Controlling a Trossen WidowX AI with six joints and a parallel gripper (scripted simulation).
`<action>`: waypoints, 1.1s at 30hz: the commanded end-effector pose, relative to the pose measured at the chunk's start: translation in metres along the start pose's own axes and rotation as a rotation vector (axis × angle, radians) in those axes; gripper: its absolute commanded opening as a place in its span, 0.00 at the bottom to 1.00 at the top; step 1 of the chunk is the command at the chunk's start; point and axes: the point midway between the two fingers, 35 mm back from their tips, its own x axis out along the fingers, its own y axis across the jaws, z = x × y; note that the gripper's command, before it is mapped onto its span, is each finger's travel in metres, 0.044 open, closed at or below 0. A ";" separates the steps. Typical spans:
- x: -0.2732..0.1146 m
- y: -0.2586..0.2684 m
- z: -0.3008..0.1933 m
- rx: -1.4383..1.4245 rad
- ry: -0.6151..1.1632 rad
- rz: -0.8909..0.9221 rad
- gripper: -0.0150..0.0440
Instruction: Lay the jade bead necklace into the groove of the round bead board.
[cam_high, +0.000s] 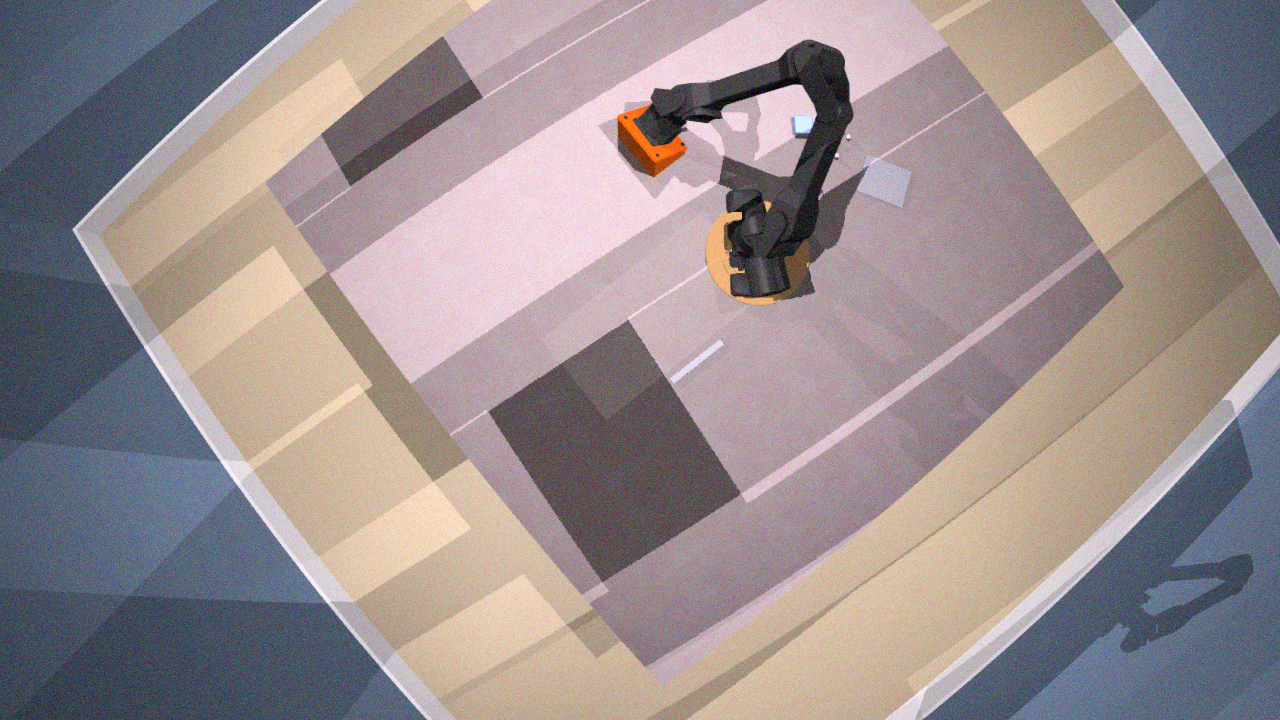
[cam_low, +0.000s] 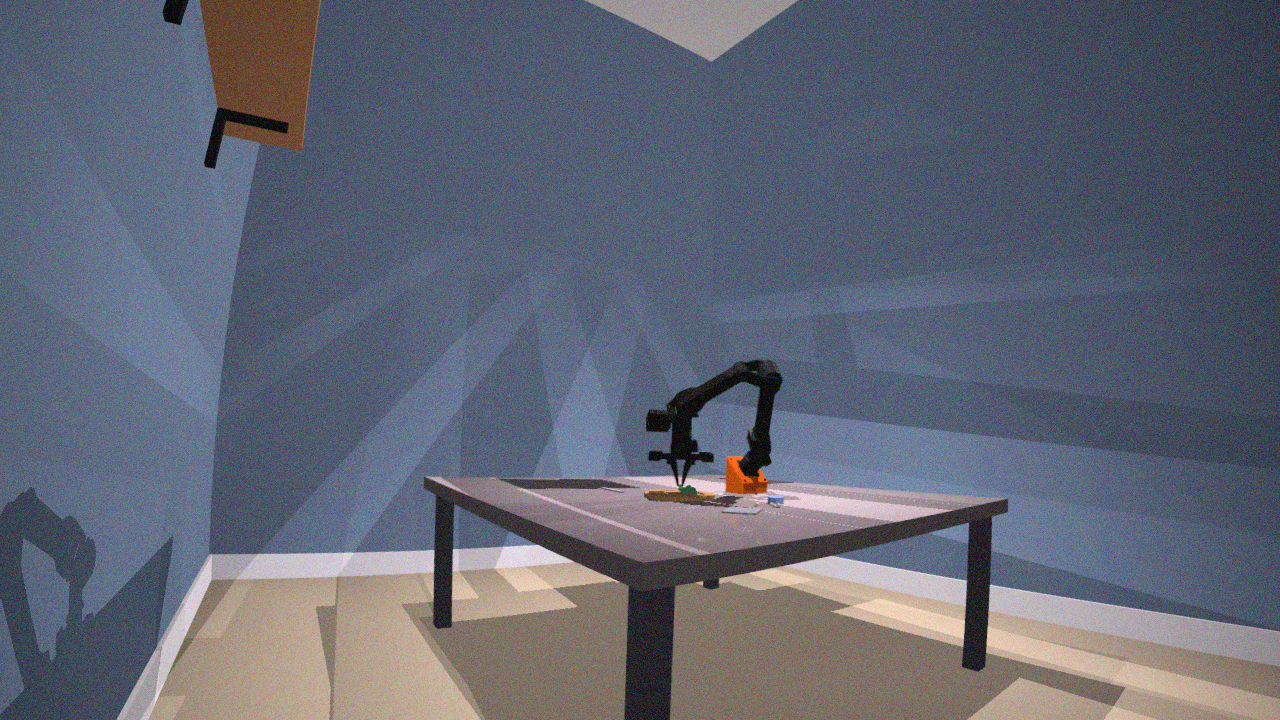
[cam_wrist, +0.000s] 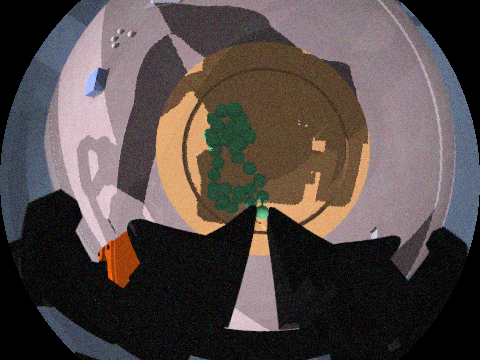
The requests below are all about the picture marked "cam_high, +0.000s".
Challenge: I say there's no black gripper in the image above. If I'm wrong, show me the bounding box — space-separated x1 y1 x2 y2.
726 190 762 297

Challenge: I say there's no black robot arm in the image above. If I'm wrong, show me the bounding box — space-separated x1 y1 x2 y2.
632 38 854 299

